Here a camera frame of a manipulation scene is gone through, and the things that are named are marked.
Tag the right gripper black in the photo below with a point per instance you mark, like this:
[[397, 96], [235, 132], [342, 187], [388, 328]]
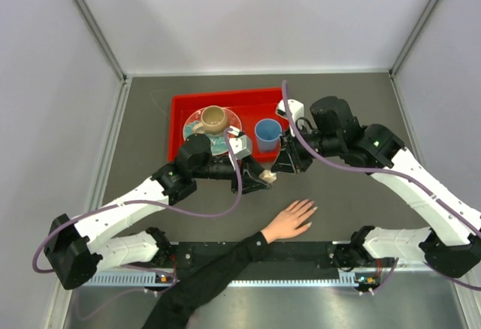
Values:
[[289, 159]]

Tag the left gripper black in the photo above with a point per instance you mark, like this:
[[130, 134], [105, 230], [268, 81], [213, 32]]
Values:
[[252, 166]]

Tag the nail polish bottle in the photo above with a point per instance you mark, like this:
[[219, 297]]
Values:
[[268, 176]]

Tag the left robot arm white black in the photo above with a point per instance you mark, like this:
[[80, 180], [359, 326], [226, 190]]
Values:
[[79, 248]]

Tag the black sleeved forearm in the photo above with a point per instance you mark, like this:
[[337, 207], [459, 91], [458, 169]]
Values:
[[174, 308]]

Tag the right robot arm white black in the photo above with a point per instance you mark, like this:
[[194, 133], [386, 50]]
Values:
[[450, 243]]

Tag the person's hand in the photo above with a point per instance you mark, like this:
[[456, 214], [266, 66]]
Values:
[[290, 222]]

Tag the blue plastic cup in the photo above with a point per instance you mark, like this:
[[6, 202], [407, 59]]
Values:
[[267, 132]]

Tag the floral ceramic plate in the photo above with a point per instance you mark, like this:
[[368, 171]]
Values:
[[218, 145]]

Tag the red plastic tray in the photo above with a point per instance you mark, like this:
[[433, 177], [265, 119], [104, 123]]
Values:
[[250, 105]]

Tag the beige ceramic mug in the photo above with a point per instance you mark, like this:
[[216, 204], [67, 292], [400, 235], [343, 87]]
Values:
[[213, 121]]

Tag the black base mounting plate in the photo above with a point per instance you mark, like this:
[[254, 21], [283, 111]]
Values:
[[189, 255]]

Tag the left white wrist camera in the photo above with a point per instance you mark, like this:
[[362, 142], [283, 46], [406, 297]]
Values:
[[241, 145]]

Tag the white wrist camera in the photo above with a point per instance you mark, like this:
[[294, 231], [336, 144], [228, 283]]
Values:
[[241, 145], [296, 111]]

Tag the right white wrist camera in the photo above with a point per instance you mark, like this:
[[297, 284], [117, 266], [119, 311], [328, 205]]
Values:
[[296, 111]]

